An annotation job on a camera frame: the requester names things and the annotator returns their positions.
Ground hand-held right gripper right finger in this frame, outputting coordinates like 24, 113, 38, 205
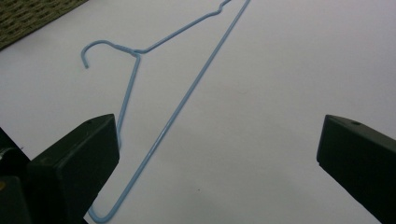
316, 114, 396, 224

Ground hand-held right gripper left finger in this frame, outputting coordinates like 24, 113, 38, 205
26, 113, 120, 224

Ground light blue wire hanger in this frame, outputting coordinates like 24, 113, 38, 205
80, 0, 252, 224

